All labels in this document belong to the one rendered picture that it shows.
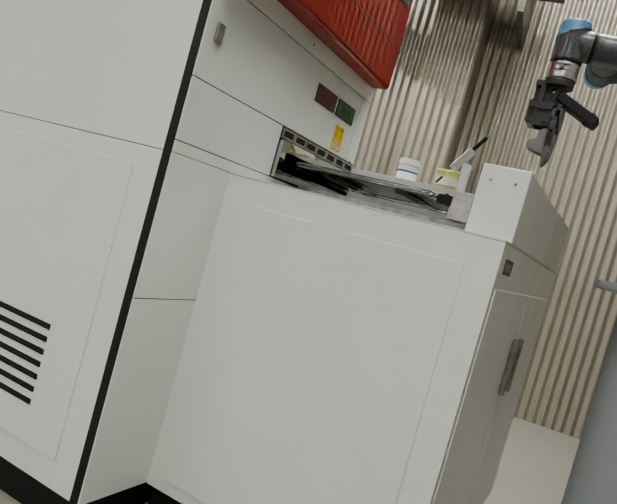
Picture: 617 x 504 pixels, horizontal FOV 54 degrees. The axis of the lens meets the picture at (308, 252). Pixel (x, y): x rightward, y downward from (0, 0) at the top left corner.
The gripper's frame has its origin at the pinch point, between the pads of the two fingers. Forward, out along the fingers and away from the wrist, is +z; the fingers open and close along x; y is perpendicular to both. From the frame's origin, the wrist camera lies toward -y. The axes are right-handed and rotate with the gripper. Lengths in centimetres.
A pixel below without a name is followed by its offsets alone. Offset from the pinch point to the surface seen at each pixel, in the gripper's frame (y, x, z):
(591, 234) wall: -3, -225, -9
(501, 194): 0.2, 39.9, 15.3
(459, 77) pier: 89, -194, -78
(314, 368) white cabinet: 25, 46, 58
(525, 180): -3.3, 39.9, 11.8
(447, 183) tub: 29.2, -23.9, 6.9
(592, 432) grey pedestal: -27, -15, 62
